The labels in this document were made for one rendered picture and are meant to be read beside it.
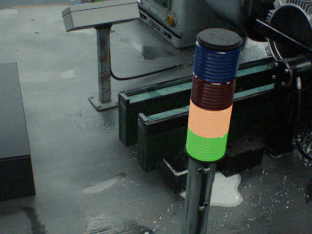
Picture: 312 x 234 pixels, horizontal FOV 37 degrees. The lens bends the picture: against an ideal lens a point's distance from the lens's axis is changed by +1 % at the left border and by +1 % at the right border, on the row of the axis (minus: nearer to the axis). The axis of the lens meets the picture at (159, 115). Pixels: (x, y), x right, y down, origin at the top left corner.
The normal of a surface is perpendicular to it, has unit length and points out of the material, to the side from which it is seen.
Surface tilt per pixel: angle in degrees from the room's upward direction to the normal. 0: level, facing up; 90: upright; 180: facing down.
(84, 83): 0
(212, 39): 0
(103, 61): 90
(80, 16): 61
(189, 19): 90
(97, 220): 0
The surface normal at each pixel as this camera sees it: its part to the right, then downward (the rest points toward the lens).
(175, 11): -0.88, 0.22
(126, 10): 0.44, 0.04
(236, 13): -0.87, 0.41
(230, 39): 0.04, -0.83
